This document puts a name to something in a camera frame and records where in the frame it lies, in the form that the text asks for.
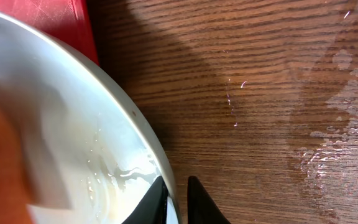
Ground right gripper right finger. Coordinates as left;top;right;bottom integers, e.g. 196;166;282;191
187;176;231;224

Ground red plastic tray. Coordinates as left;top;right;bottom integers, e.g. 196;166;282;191
0;0;99;63

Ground orange green sponge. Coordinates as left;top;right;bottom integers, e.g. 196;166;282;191
0;93;35;224

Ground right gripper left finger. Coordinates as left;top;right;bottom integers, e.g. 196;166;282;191
122;176;168;224

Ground light blue plate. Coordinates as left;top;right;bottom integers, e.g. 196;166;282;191
0;12;181;223

